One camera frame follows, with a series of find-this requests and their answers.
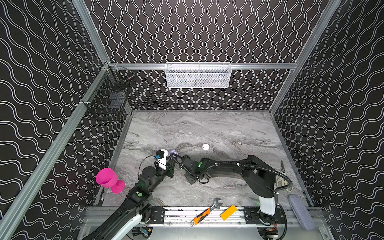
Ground pliers with beige handles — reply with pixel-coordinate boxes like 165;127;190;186
275;159;293;193

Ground white earbud charging case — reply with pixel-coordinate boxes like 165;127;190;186
202;144;210;151

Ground black wire basket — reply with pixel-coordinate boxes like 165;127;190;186
85;62;137;123

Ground pink plastic goblet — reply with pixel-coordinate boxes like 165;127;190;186
96;168;126;194

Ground white wire mesh basket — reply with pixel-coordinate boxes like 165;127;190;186
165;62;232;89

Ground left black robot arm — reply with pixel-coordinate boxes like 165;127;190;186
84;157;176;240

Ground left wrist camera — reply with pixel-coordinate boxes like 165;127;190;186
155;149;168;171

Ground grey purple cloth pad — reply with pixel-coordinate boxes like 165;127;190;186
288;194;316;231

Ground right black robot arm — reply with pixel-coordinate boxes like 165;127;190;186
179;155;278;216

